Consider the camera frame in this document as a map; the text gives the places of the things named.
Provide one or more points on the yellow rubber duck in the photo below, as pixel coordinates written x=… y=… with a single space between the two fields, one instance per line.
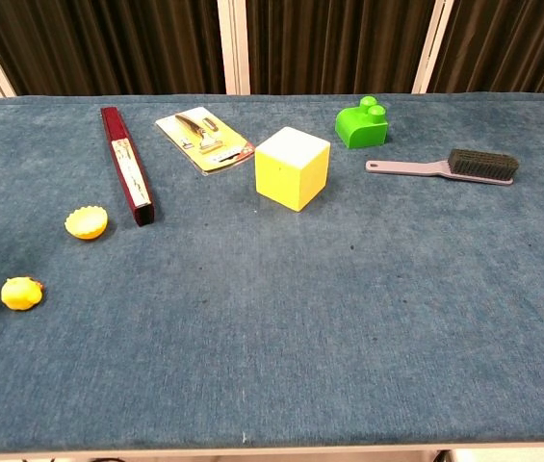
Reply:
x=20 y=294

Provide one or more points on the yellow foam cube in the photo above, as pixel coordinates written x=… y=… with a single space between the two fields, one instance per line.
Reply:
x=291 y=175

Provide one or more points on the blue fabric table cover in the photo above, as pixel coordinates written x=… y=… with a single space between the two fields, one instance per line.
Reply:
x=271 y=313

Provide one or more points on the razor in yellow blister pack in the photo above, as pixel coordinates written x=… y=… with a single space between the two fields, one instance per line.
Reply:
x=204 y=137

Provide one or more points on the green two-stud building block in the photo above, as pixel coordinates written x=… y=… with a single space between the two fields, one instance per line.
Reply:
x=359 y=127

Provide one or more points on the long dark red box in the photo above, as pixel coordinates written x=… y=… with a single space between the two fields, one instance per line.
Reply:
x=128 y=163

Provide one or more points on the yellow fluted plastic cup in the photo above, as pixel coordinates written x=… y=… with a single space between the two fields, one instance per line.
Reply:
x=85 y=223

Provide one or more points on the dark pleated curtain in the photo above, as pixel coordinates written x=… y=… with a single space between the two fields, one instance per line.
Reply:
x=329 y=43

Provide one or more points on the pink brush with dark bristles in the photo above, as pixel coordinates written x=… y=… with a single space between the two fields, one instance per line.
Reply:
x=469 y=166

